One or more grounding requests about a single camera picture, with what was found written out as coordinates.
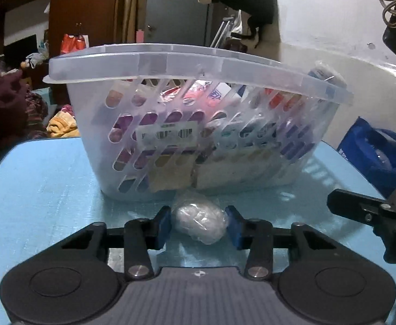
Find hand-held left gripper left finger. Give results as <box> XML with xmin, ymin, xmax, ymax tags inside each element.
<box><xmin>60</xmin><ymin>205</ymin><xmax>172</xmax><ymax>281</ymax></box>

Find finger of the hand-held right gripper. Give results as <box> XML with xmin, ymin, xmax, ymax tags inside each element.
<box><xmin>327</xmin><ymin>189</ymin><xmax>393</xmax><ymax>226</ymax></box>

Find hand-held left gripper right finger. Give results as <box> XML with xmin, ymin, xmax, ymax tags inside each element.
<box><xmin>225</xmin><ymin>205</ymin><xmax>334</xmax><ymax>280</ymax></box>

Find white ball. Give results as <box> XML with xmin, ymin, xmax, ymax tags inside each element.
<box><xmin>171</xmin><ymin>191</ymin><xmax>227</xmax><ymax>245</ymax></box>

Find white plastic laundry basket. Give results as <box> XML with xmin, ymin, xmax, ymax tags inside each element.
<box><xmin>43</xmin><ymin>42</ymin><xmax>354</xmax><ymax>197</ymax></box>

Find white flat box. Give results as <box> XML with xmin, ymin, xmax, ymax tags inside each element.
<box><xmin>195</xmin><ymin>152</ymin><xmax>280</xmax><ymax>190</ymax></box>

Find beige box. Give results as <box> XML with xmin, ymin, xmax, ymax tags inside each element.
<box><xmin>149</xmin><ymin>154</ymin><xmax>196</xmax><ymax>192</ymax></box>

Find blue shopping bag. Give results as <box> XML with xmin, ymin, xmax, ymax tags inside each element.
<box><xmin>336</xmin><ymin>117</ymin><xmax>396</xmax><ymax>199</ymax></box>

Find red packet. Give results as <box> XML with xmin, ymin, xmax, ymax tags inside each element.
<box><xmin>160</xmin><ymin>87</ymin><xmax>193</xmax><ymax>105</ymax></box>

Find white blue-printed box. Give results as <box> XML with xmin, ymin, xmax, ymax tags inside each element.
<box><xmin>207</xmin><ymin>82</ymin><xmax>233</xmax><ymax>108</ymax></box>

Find pink packet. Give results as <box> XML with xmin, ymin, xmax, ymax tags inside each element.
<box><xmin>183</xmin><ymin>80</ymin><xmax>214</xmax><ymax>106</ymax></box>

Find yellow cloth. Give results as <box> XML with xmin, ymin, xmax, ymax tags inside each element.
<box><xmin>46</xmin><ymin>112</ymin><xmax>81</xmax><ymax>139</ymax></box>

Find striped cloth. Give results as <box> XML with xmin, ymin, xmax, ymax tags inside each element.
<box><xmin>24</xmin><ymin>91</ymin><xmax>49</xmax><ymax>134</ymax></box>

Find metal poles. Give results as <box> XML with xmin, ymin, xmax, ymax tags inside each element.
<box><xmin>211</xmin><ymin>16</ymin><xmax>241</xmax><ymax>48</ymax></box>

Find maroon clothing pile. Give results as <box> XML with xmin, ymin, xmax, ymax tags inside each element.
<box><xmin>0</xmin><ymin>70</ymin><xmax>30</xmax><ymax>144</ymax></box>

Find red and white hanging bag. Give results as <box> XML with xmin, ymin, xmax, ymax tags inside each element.
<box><xmin>60</xmin><ymin>33</ymin><xmax>91</xmax><ymax>54</ymax></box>

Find grey door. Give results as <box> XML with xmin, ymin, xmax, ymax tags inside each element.
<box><xmin>144</xmin><ymin>0</ymin><xmax>215</xmax><ymax>47</ymax></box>

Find black hanging garment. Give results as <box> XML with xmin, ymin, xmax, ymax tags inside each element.
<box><xmin>215</xmin><ymin>0</ymin><xmax>278</xmax><ymax>38</ymax></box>

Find brown wooden wardrobe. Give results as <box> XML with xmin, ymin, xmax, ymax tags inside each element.
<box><xmin>0</xmin><ymin>0</ymin><xmax>125</xmax><ymax>75</ymax></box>

